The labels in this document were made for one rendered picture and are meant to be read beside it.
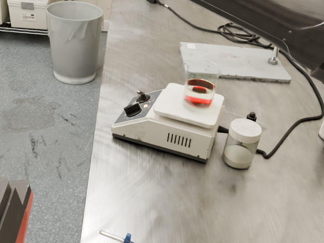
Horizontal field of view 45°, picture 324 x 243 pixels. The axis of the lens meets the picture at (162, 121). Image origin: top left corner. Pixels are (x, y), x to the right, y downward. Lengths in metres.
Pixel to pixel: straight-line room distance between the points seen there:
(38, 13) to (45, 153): 1.21
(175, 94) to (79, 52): 1.62
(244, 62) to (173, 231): 0.67
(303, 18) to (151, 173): 0.40
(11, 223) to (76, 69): 2.21
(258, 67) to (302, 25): 0.72
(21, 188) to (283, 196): 0.56
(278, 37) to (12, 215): 0.34
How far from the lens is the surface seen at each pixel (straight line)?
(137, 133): 0.76
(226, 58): 1.18
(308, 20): 0.45
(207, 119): 0.72
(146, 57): 1.13
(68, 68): 2.43
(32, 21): 2.89
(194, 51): 1.18
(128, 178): 0.70
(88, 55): 2.40
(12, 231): 0.23
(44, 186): 1.78
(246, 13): 0.45
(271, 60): 1.20
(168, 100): 0.76
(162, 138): 0.75
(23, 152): 1.96
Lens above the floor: 1.23
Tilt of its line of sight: 34 degrees down
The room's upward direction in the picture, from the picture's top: 8 degrees clockwise
